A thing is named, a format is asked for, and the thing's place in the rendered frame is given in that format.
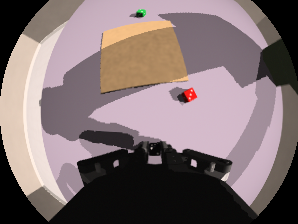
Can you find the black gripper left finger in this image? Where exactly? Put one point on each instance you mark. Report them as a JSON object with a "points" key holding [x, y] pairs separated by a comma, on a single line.
{"points": [[94, 167]]}

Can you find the brown flat mat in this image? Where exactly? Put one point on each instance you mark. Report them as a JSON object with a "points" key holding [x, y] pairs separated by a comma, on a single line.
{"points": [[140, 54]]}

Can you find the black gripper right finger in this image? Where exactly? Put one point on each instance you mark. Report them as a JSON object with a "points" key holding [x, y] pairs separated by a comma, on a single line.
{"points": [[206, 164]]}

